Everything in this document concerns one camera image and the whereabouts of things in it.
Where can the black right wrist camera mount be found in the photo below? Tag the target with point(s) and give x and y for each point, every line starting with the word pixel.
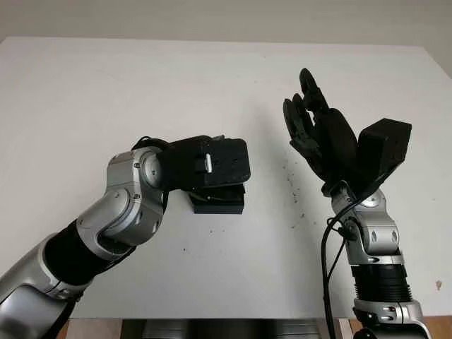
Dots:
pixel 385 148

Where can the grey robot torso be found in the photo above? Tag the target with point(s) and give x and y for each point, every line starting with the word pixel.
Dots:
pixel 229 328

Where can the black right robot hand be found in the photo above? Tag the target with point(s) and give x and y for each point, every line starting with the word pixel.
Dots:
pixel 332 141

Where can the black foam-lined camera box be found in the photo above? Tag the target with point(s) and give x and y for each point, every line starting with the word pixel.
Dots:
pixel 219 209

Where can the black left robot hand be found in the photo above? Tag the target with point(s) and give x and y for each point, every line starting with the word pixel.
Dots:
pixel 201 197

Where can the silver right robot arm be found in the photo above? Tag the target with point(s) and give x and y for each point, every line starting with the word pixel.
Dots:
pixel 378 240

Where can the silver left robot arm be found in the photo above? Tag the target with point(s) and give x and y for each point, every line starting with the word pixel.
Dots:
pixel 106 229

